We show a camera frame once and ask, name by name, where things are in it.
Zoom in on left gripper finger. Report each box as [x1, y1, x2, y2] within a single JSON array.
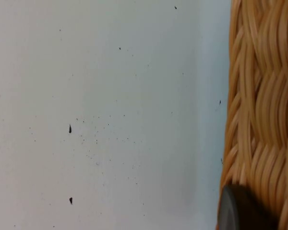
[[217, 183, 279, 230]]

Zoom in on pale brown wicker basket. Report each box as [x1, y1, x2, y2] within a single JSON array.
[[217, 0, 288, 230]]

